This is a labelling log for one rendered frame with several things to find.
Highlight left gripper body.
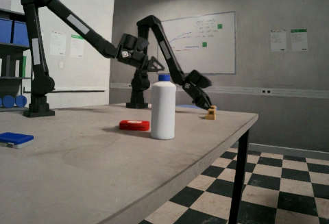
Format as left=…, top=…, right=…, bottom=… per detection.
left=188, top=90, right=208, bottom=105

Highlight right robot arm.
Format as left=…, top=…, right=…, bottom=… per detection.
left=21, top=0, right=149, bottom=117

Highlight white bottle with blue cap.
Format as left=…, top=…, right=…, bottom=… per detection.
left=151, top=75, right=176, bottom=140

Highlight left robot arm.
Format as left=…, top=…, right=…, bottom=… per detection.
left=126, top=15, right=212, bottom=107

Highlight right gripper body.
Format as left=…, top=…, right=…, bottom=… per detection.
left=128, top=53, right=151, bottom=71

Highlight red tin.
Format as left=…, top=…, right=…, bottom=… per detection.
left=119, top=120, right=150, bottom=131

